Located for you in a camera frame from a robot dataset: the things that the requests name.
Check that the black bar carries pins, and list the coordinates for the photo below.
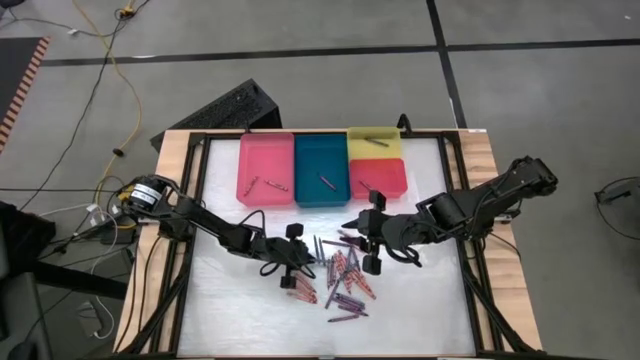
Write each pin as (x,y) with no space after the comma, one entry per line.
(80,281)

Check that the dark fabric bundle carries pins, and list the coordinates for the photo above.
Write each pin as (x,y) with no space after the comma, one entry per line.
(25,235)

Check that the blue plastic bin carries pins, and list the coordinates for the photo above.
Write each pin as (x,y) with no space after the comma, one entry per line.
(321,160)

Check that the blue crayon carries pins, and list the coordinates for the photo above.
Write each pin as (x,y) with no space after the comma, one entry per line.
(316,248)
(376,142)
(352,257)
(322,251)

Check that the large pink plastic bin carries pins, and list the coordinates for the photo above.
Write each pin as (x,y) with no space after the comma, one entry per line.
(265,160)

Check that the black mat orange striped edge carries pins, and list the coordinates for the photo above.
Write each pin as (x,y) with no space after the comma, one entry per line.
(15,75)

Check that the small red plastic bin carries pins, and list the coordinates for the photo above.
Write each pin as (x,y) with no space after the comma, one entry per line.
(385,175)

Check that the red crayon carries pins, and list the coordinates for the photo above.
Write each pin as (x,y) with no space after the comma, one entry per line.
(306,282)
(364,286)
(365,185)
(306,292)
(301,297)
(341,265)

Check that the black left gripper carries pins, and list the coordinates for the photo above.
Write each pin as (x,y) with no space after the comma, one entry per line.
(282,252)

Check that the purple crayon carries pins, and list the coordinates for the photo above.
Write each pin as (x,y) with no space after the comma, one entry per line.
(328,182)
(351,240)
(346,233)
(343,318)
(332,243)
(330,272)
(350,301)
(353,310)
(334,295)

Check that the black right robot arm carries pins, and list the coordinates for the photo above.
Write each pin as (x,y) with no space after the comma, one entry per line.
(475,205)

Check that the yellow connector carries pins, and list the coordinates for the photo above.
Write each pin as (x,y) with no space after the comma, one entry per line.
(125,192)

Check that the black clamp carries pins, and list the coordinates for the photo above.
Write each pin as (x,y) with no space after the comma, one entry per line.
(404,122)

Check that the small yellow plastic bin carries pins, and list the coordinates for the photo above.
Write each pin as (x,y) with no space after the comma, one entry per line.
(374,150)

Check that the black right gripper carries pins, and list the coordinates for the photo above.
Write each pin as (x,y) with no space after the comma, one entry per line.
(387,232)

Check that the black perforated case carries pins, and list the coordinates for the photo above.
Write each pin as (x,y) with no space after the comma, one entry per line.
(220,112)

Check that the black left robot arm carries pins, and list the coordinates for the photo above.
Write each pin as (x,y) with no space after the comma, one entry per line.
(200,220)

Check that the pink crayon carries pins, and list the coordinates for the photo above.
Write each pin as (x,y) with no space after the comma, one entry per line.
(276,185)
(251,185)

